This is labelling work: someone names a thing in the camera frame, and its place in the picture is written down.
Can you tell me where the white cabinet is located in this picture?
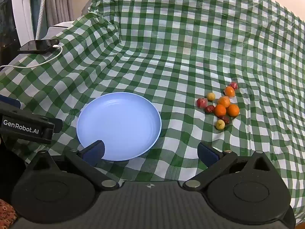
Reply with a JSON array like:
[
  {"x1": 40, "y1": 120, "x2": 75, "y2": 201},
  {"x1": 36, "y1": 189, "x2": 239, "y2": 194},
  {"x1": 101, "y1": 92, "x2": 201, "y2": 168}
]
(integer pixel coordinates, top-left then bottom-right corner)
[{"x1": 47, "y1": 20, "x2": 77, "y2": 33}]

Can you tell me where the white round frame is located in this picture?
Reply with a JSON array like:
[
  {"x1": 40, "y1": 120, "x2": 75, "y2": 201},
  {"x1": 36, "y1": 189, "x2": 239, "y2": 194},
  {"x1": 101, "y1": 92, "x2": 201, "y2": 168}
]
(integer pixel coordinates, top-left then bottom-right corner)
[{"x1": 11, "y1": 0, "x2": 37, "y2": 46}]

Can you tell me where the white charging cable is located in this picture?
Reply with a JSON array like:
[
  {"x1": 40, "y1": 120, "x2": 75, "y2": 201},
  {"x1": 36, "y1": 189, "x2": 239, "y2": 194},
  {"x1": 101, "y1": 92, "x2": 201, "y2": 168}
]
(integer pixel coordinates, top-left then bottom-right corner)
[{"x1": 0, "y1": 44, "x2": 64, "y2": 71}]

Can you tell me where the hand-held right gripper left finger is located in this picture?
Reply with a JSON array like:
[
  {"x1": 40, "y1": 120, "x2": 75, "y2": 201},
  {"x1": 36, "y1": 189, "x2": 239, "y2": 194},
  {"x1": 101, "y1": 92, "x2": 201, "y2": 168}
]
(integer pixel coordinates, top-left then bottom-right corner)
[{"x1": 24, "y1": 140, "x2": 120, "y2": 191}]

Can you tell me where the green checked tablecloth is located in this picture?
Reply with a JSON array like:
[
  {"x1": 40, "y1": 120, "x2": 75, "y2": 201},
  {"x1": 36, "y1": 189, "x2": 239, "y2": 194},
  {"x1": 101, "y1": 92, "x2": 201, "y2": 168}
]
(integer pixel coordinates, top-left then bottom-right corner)
[{"x1": 0, "y1": 0, "x2": 305, "y2": 211}]

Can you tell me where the mandarin orange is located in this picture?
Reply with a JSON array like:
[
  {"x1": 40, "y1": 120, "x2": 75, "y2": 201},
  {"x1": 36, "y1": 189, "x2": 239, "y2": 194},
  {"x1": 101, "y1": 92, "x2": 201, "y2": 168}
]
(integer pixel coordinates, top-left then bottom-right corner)
[
  {"x1": 218, "y1": 96, "x2": 231, "y2": 108},
  {"x1": 226, "y1": 104, "x2": 240, "y2": 117},
  {"x1": 214, "y1": 104, "x2": 227, "y2": 117},
  {"x1": 224, "y1": 86, "x2": 236, "y2": 98}
]

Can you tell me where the red patterned cloth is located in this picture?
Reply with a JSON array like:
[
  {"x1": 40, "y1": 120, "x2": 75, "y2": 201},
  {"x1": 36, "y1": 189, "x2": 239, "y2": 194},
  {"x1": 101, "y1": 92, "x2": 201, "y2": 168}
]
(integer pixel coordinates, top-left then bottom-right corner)
[{"x1": 0, "y1": 199, "x2": 18, "y2": 224}]

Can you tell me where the black smartphone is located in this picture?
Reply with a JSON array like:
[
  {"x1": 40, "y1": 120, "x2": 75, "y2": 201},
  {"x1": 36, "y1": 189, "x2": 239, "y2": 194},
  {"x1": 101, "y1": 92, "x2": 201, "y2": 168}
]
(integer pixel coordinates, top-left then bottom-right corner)
[{"x1": 17, "y1": 39, "x2": 60, "y2": 54}]

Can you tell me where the light blue plate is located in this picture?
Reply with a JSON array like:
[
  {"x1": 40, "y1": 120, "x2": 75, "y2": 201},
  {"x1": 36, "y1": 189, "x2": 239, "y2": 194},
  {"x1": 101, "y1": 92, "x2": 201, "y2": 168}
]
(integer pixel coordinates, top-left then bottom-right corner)
[{"x1": 76, "y1": 92, "x2": 162, "y2": 161}]

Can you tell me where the grey curtain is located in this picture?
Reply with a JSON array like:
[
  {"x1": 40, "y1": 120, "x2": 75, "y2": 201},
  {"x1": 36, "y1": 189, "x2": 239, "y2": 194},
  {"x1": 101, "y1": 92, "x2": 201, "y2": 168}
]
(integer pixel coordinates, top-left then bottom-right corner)
[{"x1": 46, "y1": 0, "x2": 74, "y2": 28}]

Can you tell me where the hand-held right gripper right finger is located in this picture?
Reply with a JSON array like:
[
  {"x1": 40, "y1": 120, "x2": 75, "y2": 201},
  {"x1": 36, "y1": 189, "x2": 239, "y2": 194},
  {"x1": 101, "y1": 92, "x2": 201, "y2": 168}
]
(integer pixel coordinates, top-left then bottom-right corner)
[{"x1": 183, "y1": 142, "x2": 277, "y2": 191}]

